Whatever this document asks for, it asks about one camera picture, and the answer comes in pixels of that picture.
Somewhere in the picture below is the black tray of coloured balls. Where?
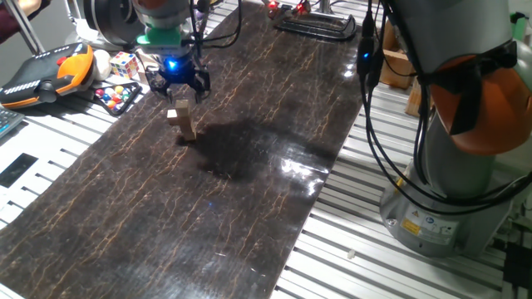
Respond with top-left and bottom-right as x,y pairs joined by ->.
92,81 -> 143,117

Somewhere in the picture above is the Rubik's cube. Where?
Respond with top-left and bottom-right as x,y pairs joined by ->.
109,51 -> 140,80

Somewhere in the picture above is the black wrist cable bundle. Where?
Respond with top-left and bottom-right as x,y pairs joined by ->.
189,0 -> 292,55

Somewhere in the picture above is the green felt mat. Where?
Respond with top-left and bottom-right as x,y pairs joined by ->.
510,11 -> 530,42

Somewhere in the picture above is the forearm in dark sleeve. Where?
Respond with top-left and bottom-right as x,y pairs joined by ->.
0,3 -> 51,45

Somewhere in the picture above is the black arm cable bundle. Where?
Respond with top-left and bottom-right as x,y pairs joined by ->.
356,0 -> 532,217

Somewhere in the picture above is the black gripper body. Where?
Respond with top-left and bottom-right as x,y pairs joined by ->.
145,51 -> 211,95

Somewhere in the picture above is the black filament spool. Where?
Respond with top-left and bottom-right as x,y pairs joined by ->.
82,0 -> 145,47

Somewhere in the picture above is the aluminium post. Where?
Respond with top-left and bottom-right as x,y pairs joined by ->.
0,0 -> 46,55

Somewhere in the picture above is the black and orange teach pendant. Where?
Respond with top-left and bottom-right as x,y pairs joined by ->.
0,42 -> 95,110

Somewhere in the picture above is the black box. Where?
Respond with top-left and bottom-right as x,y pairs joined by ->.
503,243 -> 532,292

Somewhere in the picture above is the person's hand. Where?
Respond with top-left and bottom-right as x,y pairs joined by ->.
18,0 -> 51,16

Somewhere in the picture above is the black velcro strap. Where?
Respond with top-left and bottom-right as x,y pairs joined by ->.
417,39 -> 520,136

